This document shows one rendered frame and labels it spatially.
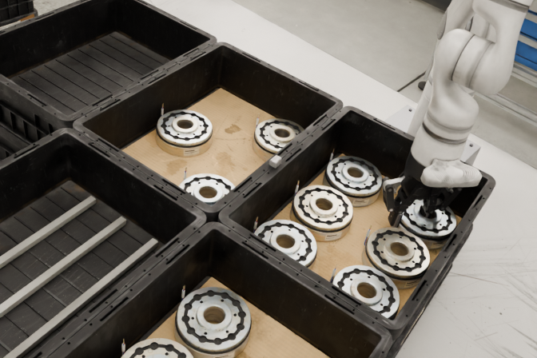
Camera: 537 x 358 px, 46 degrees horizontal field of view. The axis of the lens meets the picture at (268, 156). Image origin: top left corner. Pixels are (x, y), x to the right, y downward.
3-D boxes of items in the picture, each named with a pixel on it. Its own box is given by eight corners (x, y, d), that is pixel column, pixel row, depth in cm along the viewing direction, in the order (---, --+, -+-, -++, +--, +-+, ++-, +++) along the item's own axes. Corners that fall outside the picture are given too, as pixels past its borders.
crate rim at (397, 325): (344, 113, 118) (348, 102, 117) (494, 189, 107) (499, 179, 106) (211, 228, 91) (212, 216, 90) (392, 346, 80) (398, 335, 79)
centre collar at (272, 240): (279, 227, 100) (279, 224, 99) (305, 241, 98) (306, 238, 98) (263, 245, 96) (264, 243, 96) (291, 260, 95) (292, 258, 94)
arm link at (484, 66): (492, 104, 83) (543, 4, 78) (432, 77, 86) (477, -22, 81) (502, 97, 89) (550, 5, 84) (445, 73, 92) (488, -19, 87)
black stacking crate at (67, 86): (116, 33, 146) (115, -11, 139) (215, 88, 135) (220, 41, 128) (-38, 104, 119) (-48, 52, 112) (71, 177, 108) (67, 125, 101)
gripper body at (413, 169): (451, 137, 101) (433, 179, 107) (402, 136, 99) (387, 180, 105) (470, 168, 95) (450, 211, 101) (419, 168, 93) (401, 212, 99)
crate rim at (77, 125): (220, 49, 129) (221, 39, 127) (344, 113, 118) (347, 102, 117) (68, 135, 102) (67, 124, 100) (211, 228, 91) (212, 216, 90)
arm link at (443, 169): (423, 188, 91) (437, 156, 87) (399, 140, 99) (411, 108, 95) (480, 188, 93) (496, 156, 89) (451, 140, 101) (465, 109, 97)
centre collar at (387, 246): (390, 234, 102) (391, 232, 101) (418, 248, 100) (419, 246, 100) (378, 252, 98) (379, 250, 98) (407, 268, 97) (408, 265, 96)
